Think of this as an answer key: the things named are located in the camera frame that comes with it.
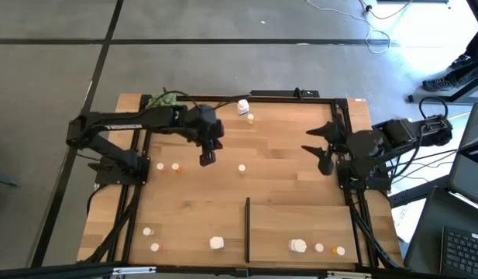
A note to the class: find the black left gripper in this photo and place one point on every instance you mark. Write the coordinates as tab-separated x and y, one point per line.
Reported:
210	142

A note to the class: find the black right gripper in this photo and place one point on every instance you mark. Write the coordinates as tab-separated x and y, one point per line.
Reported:
339	139

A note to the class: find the pink pill vial white cap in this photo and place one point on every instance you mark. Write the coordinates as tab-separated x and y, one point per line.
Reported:
160	166
319	247
155	246

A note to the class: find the white round pill bottle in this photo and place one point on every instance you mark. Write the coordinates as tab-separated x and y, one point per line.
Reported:
298	245

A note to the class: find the orange pill vial white cap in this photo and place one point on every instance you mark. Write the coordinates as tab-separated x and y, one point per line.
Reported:
340	250
175	166

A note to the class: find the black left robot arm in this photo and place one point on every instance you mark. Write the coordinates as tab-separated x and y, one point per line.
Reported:
118	124

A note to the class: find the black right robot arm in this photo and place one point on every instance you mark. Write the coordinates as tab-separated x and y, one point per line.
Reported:
397	133

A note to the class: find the white bottle blue label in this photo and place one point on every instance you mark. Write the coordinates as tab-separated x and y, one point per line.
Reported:
243	105

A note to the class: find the black mounting bar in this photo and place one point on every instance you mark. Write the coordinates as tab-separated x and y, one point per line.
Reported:
277	93

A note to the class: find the green succulent in white pot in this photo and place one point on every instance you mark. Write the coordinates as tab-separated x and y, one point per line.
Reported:
159	100

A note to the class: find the white Trader Joe's melatonin bottle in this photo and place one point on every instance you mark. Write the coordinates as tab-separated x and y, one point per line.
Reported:
217	243

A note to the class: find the black desk crossbar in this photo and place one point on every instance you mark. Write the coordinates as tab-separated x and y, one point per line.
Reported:
413	193

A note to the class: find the white paper sheet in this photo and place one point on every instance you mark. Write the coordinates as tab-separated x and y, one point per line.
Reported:
403	222

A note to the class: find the black desk foot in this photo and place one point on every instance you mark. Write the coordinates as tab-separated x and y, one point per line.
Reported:
436	98

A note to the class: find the person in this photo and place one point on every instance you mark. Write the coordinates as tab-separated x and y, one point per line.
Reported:
440	83

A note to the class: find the dark desk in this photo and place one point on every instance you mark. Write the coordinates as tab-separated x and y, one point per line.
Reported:
428	232

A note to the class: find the grey laptop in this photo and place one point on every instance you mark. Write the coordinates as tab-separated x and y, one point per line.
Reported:
469	170

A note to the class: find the black laptop keyboard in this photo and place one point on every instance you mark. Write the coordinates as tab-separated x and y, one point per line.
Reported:
465	252

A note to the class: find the black rig beam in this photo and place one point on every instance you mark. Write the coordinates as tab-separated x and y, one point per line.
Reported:
49	271

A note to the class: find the dark floor object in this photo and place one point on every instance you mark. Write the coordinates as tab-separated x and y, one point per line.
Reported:
4	180

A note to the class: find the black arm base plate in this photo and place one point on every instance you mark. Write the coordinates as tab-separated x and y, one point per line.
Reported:
380	185
107	180

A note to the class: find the wooden shelf black frame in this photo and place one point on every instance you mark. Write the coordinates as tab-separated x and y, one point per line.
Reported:
300	224

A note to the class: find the silver aluminium bracket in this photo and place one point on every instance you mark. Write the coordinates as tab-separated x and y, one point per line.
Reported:
134	270
349	275

